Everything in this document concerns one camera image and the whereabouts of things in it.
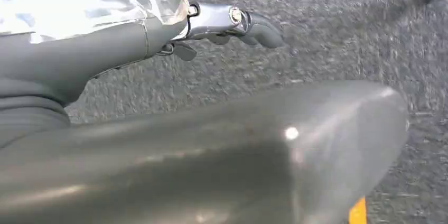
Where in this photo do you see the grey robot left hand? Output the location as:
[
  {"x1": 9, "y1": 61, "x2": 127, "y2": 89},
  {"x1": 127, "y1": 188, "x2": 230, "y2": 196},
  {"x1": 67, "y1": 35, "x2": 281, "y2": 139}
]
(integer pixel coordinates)
[{"x1": 0, "y1": 0, "x2": 410, "y2": 224}]

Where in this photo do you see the yellow floor tape rectangle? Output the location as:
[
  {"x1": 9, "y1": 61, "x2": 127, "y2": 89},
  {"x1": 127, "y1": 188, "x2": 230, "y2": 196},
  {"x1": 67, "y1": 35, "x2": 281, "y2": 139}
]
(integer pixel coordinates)
[{"x1": 348, "y1": 197, "x2": 368, "y2": 224}]

